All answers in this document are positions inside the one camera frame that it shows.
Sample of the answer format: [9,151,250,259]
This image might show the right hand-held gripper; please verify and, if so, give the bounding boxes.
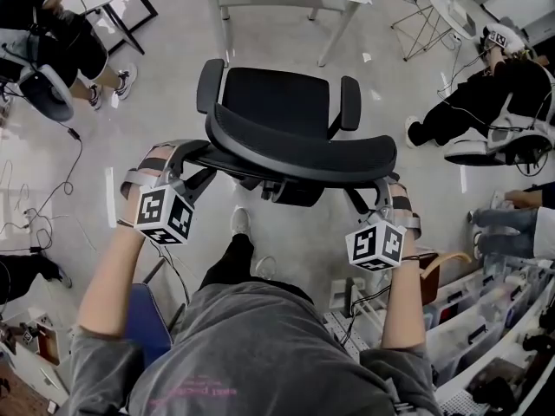
[344,177,424,273]

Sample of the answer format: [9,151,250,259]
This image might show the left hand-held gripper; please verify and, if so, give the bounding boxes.
[121,139,219,246]

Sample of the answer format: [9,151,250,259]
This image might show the black office chair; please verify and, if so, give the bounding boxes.
[195,57,400,210]

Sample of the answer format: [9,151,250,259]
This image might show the person's right forearm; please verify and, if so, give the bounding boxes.
[380,253,428,350]

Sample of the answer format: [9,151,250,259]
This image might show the person's left forearm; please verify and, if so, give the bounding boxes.
[77,221,147,337]

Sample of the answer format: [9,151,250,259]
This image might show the white table with patterned cloth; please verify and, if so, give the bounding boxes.
[198,0,375,68]

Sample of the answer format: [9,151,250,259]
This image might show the person's right hand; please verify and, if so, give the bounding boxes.
[389,182,416,224]

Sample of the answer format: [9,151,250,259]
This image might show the person's left hand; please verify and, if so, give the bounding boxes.
[138,145,173,185]

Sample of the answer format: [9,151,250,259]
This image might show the person's white left shoe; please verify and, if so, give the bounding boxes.
[229,206,252,237]

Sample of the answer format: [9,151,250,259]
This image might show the person's white shoe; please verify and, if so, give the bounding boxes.
[254,256,278,281]
[229,206,252,237]

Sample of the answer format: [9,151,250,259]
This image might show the person's black trousers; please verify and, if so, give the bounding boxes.
[199,231,316,307]

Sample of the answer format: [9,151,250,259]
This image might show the person's white right shoe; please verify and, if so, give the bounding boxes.
[254,256,278,281]

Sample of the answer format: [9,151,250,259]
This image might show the white storage bin rack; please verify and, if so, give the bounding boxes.
[422,262,555,416]

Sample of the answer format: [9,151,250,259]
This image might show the person's grey t-shirt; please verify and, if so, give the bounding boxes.
[67,282,443,416]

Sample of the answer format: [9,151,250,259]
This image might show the white open box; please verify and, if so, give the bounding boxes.
[0,308,62,389]

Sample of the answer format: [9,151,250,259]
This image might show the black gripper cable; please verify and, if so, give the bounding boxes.
[342,283,394,346]
[153,243,192,307]

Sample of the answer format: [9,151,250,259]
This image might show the black floor cable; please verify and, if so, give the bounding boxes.
[0,139,84,255]

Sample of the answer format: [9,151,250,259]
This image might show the round white wire-leg table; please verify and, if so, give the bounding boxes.
[391,0,478,62]

